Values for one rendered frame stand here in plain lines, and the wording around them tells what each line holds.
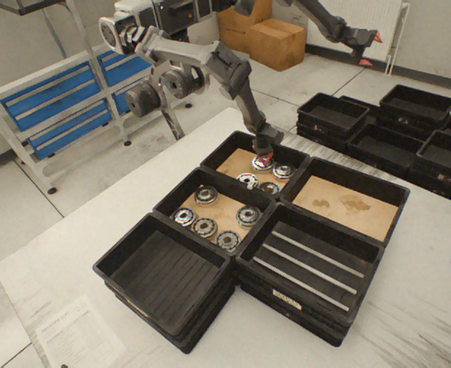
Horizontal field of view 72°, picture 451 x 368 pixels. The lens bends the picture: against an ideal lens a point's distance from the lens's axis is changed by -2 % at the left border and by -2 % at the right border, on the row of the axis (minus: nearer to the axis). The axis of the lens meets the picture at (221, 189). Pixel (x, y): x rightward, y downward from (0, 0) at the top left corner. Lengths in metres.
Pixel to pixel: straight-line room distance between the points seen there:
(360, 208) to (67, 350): 1.23
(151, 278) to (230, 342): 0.36
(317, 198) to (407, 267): 0.42
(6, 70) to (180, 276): 2.87
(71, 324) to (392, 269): 1.25
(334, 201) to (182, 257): 0.66
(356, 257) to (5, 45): 3.29
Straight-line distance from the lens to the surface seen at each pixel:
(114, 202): 1.70
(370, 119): 2.87
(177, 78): 1.53
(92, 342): 1.34
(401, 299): 1.34
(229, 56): 0.92
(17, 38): 3.61
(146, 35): 1.21
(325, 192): 1.39
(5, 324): 2.54
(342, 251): 1.23
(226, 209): 1.32
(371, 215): 1.35
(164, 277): 1.20
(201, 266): 1.19
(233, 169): 1.49
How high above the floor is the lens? 1.84
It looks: 46 degrees down
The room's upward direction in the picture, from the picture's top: 9 degrees counter-clockwise
